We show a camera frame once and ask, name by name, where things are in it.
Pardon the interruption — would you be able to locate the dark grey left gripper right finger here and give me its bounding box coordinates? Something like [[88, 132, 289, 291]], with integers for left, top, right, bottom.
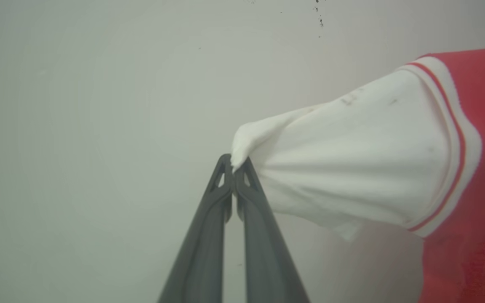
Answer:
[[235, 157, 311, 303]]

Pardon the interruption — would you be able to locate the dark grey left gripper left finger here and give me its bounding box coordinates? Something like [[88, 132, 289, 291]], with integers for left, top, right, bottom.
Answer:
[[157, 154, 235, 303]]

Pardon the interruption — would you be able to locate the red and white t-shirt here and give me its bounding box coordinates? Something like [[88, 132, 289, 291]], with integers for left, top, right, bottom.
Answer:
[[230, 43, 485, 303]]

